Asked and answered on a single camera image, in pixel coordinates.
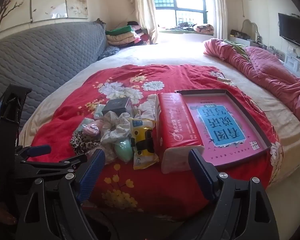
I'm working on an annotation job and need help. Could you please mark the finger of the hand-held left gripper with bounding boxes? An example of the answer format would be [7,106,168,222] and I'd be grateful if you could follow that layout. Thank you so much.
[14,144,52,159]
[15,154,88,178]

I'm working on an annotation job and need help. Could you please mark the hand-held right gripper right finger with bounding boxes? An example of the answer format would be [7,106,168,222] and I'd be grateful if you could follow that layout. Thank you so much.
[189,149,279,240]

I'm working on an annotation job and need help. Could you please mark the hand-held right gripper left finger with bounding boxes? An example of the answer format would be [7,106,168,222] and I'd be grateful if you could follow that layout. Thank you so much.
[15,149,107,240]

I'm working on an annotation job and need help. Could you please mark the white floral cloth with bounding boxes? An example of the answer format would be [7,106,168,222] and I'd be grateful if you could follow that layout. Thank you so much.
[100,111,132,164]

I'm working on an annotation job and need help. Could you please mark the yellow wet wipes packet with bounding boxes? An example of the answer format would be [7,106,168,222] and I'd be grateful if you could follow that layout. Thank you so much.
[130,117,160,170]

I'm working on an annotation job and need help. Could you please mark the green white tissue packet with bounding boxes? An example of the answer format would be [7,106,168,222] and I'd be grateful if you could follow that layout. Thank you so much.
[93,104,108,120]

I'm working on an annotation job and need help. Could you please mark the grey box lid tray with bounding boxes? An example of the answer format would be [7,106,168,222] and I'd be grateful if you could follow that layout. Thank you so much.
[175,89,273,170]

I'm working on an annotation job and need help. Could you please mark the person's left hand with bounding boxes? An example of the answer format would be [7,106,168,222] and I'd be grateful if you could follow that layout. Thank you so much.
[0,204,17,225]

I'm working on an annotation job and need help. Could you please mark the leopard print scrunchie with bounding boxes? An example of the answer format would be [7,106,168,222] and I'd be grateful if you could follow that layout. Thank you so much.
[70,131,102,155]

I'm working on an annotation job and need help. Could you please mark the pink fabric item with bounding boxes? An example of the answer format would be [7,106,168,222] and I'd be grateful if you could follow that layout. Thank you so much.
[76,119,105,137]

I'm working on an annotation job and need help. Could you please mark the red tissue pack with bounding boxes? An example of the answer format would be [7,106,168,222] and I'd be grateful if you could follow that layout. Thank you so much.
[155,92,205,174]

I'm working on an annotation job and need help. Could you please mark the pink book with blue panel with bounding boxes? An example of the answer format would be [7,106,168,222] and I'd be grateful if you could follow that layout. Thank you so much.
[182,94,268,165]

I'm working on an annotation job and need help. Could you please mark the dark square box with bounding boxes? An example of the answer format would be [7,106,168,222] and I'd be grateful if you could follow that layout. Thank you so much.
[102,97,132,117]

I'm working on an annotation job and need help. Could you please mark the grey quilted headboard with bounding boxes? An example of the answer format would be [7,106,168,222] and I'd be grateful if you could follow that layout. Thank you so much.
[0,21,109,135]

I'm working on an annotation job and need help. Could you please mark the red floral blanket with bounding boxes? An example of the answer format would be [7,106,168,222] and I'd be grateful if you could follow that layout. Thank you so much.
[26,64,282,217]

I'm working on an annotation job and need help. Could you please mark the dark patterned pillow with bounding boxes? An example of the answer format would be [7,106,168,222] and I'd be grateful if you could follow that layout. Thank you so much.
[97,45,120,61]

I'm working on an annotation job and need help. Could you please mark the pink quilt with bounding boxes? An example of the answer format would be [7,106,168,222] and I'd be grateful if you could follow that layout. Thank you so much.
[204,39,300,123]

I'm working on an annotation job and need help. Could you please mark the bed with cream sheet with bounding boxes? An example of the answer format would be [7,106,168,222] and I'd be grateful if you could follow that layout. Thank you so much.
[19,39,300,205]

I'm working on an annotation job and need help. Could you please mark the green cloth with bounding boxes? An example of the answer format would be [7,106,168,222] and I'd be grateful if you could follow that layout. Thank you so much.
[225,39,250,60]

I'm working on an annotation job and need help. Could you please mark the stack of folded blankets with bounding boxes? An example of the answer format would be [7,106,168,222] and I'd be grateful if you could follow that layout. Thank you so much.
[105,21,150,48]

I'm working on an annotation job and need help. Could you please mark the dressing table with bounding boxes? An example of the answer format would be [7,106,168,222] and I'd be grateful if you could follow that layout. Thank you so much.
[229,29,268,49]

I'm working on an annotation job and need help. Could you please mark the white drawer cabinet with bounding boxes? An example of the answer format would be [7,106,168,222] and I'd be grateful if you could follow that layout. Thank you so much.
[284,50,300,79]

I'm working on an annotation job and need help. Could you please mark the clothes on windowsill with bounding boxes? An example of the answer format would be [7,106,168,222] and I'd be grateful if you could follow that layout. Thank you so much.
[176,22,214,34]

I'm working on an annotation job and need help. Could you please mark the white framed mirror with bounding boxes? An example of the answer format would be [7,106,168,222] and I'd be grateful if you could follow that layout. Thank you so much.
[241,19,260,40]

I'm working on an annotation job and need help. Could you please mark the cream curtain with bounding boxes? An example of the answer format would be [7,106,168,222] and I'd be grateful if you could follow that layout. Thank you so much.
[206,0,228,40]
[134,0,158,44]

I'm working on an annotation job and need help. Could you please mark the black television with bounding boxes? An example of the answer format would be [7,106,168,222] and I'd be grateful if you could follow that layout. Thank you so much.
[278,12,300,50]

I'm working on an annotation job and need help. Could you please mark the floral wall poster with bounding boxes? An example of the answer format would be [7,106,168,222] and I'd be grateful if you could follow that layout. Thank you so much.
[0,0,88,37]

